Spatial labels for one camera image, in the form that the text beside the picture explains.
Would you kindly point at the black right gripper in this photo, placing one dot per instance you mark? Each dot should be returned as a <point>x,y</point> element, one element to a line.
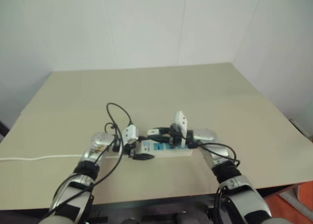
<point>176,140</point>

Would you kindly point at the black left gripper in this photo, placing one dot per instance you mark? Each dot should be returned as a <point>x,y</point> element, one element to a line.
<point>130,150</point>

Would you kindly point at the white charger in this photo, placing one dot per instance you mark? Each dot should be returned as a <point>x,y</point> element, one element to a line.
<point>152,131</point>

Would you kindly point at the white and blue power strip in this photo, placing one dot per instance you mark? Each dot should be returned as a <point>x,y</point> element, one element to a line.
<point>168,153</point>

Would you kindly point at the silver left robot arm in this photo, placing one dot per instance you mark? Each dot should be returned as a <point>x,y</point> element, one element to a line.
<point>98,141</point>

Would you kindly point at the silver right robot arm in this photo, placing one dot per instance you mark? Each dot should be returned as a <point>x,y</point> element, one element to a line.
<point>206,135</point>

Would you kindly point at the dark rounded shape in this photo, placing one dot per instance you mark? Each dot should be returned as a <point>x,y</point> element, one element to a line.
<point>128,220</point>

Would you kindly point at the dark object at room edge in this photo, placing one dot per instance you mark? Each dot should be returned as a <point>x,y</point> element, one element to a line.
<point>3,129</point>

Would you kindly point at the orange object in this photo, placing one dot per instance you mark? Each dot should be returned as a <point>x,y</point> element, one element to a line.
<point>297,204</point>

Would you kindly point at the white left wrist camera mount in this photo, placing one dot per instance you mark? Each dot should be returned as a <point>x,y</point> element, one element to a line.
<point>131,133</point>

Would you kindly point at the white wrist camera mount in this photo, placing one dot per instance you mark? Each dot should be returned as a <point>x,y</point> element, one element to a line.
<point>181,119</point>
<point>131,133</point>

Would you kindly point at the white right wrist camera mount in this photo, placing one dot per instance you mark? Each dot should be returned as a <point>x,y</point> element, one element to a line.
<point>181,119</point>

